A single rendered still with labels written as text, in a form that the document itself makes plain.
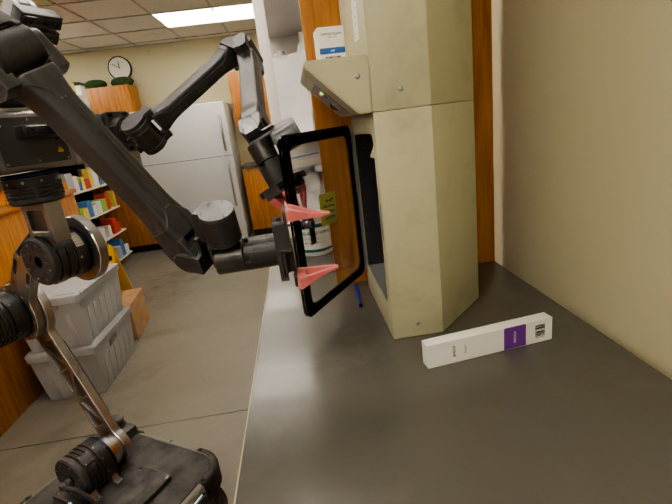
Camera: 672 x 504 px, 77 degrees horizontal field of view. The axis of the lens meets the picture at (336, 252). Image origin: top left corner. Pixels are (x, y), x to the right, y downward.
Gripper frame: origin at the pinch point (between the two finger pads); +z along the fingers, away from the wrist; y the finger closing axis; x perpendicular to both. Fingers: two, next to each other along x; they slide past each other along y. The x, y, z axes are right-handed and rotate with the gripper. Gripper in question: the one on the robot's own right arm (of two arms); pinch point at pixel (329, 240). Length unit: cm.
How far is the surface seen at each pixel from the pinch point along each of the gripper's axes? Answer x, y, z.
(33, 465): 111, -116, -154
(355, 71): 9.3, 27.6, 9.4
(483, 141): 47, 9, 48
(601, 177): 7, 2, 55
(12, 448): 127, -116, -173
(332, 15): 46, 45, 11
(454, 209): 15.6, -1.5, 28.0
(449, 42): 15.6, 31.1, 29.0
